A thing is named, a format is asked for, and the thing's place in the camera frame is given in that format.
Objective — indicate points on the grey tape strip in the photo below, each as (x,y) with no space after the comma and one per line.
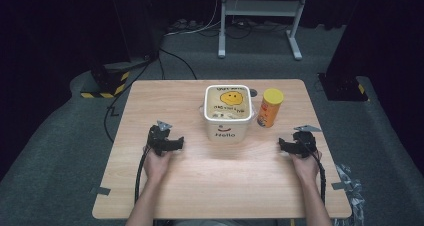
(340,185)
(100,190)

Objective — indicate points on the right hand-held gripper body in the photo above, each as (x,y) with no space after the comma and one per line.
(305,141)

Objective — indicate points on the white metal stand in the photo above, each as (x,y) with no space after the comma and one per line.
(263,9)

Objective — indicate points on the black stand base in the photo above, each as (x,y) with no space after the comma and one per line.
(343,86)

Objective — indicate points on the person's right hand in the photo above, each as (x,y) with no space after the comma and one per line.
(306,167)

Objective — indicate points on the round black table grommet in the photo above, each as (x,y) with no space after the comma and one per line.
(253,92)

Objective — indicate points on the person's left hand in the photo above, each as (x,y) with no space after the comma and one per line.
(156,165)

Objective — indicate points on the power strip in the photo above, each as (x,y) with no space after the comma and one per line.
(181,24)

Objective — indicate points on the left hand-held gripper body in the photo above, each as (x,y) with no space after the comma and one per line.
(159,138)

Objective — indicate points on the black base with hazard stripes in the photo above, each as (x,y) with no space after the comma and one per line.
(106,82)

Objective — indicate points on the crumpled clear plastic wrap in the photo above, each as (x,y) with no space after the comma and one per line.
(351,192)

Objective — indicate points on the orange snack can yellow lid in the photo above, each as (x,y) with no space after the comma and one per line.
(270,108)

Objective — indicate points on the white square bin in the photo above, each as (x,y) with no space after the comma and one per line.
(228,112)

